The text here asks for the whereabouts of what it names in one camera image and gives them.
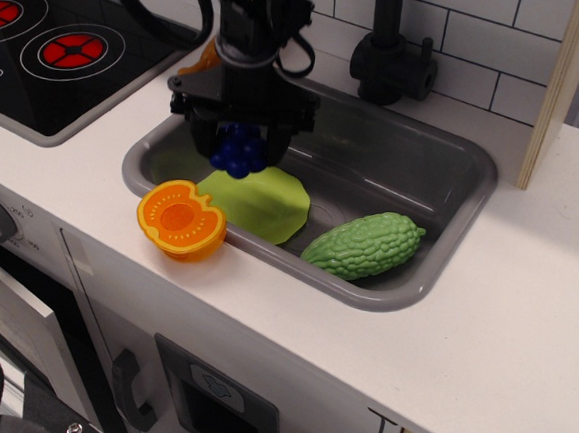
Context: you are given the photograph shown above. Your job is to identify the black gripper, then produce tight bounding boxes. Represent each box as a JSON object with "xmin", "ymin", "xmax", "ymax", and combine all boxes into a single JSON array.
[{"xmin": 167, "ymin": 64, "xmax": 320, "ymax": 167}]

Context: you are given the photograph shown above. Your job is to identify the blue toy blueberries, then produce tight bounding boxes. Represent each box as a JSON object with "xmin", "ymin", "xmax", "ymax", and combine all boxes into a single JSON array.
[{"xmin": 209, "ymin": 122, "xmax": 267, "ymax": 179}]

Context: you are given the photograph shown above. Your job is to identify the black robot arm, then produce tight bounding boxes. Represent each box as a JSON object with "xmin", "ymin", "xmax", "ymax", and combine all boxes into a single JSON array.
[{"xmin": 168, "ymin": 0, "xmax": 320, "ymax": 179}]

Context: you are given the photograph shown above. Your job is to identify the light green toy plate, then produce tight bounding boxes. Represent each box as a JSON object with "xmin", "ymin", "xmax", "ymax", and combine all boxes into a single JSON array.
[{"xmin": 197, "ymin": 167, "xmax": 311, "ymax": 245}]

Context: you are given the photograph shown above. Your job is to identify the grey toy sink basin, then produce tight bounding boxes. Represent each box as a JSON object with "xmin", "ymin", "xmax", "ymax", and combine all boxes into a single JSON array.
[{"xmin": 111, "ymin": 55, "xmax": 506, "ymax": 322}]

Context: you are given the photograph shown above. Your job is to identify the brown toy chicken drumstick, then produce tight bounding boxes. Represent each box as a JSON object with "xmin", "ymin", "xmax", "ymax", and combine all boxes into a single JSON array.
[{"xmin": 177, "ymin": 38, "xmax": 222, "ymax": 76}]

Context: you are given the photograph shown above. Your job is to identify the orange toy pumpkin half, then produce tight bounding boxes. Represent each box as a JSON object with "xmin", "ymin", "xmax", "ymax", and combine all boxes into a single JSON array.
[{"xmin": 136, "ymin": 180, "xmax": 227, "ymax": 263}]

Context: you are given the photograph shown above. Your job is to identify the black toy faucet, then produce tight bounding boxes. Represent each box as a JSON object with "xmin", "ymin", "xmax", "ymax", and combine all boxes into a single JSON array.
[{"xmin": 349, "ymin": 0, "xmax": 439, "ymax": 106}]

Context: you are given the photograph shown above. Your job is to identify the green toy bitter gourd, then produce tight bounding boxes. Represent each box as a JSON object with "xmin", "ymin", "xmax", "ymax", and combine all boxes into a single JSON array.
[{"xmin": 300, "ymin": 212, "xmax": 427, "ymax": 281}]

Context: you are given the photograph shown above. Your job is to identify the black toy stove top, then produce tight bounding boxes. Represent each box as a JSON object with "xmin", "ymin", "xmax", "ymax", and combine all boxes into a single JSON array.
[{"xmin": 0, "ymin": 0, "xmax": 185, "ymax": 147}]

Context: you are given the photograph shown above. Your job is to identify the grey dishwasher panel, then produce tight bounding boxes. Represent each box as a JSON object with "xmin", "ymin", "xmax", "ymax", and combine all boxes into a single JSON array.
[{"xmin": 154, "ymin": 333, "xmax": 280, "ymax": 433}]

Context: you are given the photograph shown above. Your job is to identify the oven door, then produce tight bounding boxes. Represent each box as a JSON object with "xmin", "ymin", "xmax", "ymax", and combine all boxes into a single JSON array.
[{"xmin": 0, "ymin": 267, "xmax": 97, "ymax": 422}]

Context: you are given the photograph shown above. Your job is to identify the wooden side panel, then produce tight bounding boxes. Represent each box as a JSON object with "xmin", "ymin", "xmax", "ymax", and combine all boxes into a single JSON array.
[{"xmin": 516, "ymin": 0, "xmax": 579, "ymax": 191}]

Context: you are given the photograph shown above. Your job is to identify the grey cabinet door handle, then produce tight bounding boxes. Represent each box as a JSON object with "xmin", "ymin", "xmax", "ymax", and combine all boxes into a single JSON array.
[{"xmin": 111, "ymin": 349, "xmax": 157, "ymax": 433}]

